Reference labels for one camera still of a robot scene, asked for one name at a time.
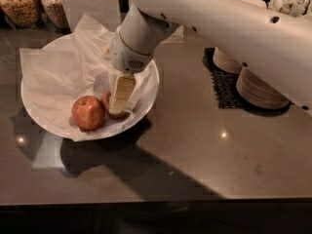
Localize cereal jar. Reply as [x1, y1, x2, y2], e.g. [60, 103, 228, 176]
[41, 0, 69, 29]
[0, 0, 41, 27]

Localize red apple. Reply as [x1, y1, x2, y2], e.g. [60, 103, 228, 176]
[100, 91, 128, 119]
[71, 96, 105, 131]

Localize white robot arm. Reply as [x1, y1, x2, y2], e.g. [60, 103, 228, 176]
[109, 0, 312, 112]

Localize white tissue paper liner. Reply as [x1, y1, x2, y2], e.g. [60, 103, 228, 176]
[19, 13, 154, 142]

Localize white bowl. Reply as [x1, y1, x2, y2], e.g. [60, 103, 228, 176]
[20, 32, 160, 141]

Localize stack paper bowls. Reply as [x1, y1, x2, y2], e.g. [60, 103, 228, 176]
[213, 0, 268, 75]
[236, 68, 290, 110]

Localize black rubber mat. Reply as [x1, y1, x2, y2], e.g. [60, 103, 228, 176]
[203, 48, 252, 109]

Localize right cereal jar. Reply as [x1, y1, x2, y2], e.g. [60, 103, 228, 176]
[41, 0, 69, 29]

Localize bundle of wrapped packets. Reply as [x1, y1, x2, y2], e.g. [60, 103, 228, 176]
[268, 0, 310, 18]

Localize rear stack paper bowls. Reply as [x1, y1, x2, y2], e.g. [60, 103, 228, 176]
[213, 0, 268, 75]

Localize left white paper bag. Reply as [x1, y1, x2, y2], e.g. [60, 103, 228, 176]
[61, 0, 121, 31]

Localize left cereal jar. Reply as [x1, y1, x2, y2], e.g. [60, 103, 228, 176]
[0, 0, 41, 27]

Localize front stack paper bowls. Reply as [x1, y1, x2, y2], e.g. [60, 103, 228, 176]
[236, 68, 290, 110]

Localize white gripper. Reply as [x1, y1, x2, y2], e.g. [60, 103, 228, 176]
[102, 27, 153, 114]

